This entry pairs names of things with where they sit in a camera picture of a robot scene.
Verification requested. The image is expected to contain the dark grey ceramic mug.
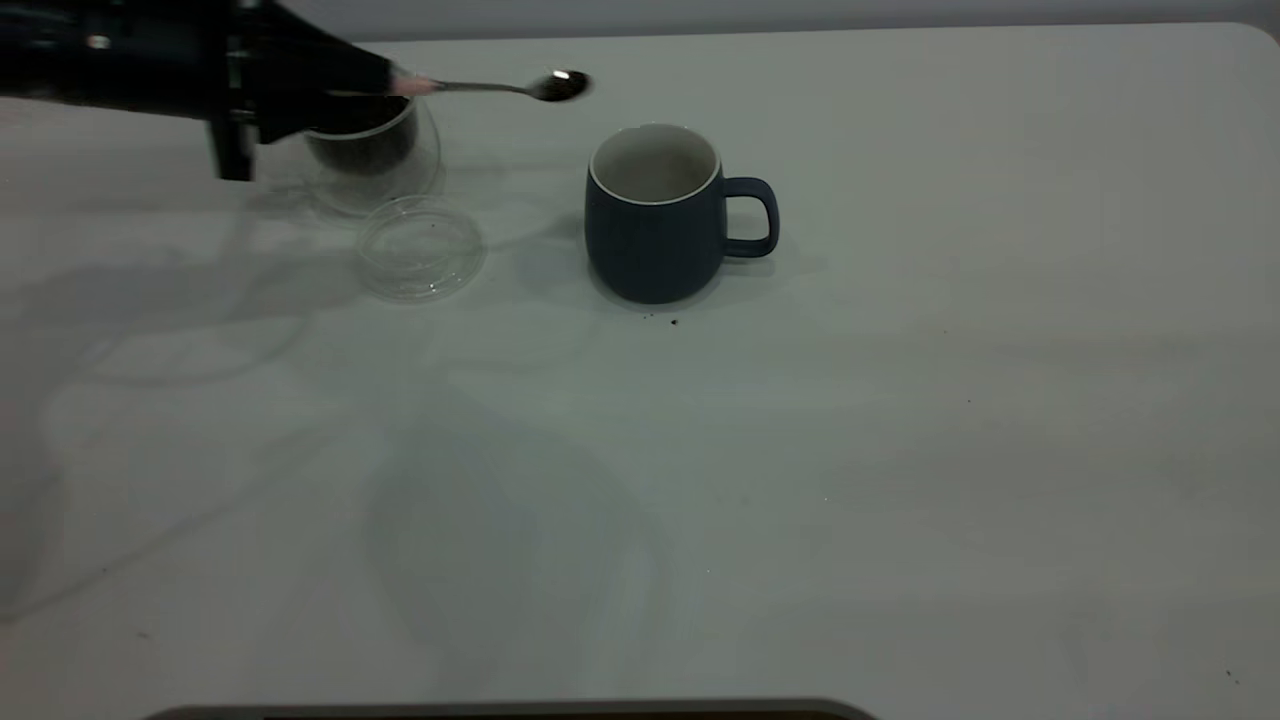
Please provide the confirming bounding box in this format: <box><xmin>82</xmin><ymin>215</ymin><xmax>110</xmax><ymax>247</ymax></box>
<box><xmin>584</xmin><ymin>123</ymin><xmax>781</xmax><ymax>305</ymax></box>

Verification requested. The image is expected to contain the dark coffee beans heap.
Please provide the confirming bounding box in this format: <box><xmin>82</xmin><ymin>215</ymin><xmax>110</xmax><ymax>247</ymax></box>
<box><xmin>308</xmin><ymin>100</ymin><xmax>419</xmax><ymax>177</ymax></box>

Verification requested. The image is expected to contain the clear round glass lid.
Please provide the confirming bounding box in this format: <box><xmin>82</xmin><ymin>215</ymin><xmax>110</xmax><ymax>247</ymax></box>
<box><xmin>356</xmin><ymin>195</ymin><xmax>487</xmax><ymax>303</ymax></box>

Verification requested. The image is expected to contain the clear glass cup with handle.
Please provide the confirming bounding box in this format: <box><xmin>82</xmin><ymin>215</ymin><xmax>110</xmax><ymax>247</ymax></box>
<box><xmin>300</xmin><ymin>95</ymin><xmax>443</xmax><ymax>218</ymax></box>

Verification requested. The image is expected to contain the metal spoon with pink handle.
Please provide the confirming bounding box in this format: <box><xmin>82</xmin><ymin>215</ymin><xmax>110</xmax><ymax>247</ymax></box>
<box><xmin>392</xmin><ymin>69</ymin><xmax>593</xmax><ymax>103</ymax></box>

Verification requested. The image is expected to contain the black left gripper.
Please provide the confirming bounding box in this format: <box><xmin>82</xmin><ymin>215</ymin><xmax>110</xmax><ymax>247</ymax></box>
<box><xmin>90</xmin><ymin>0</ymin><xmax>399</xmax><ymax>143</ymax></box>

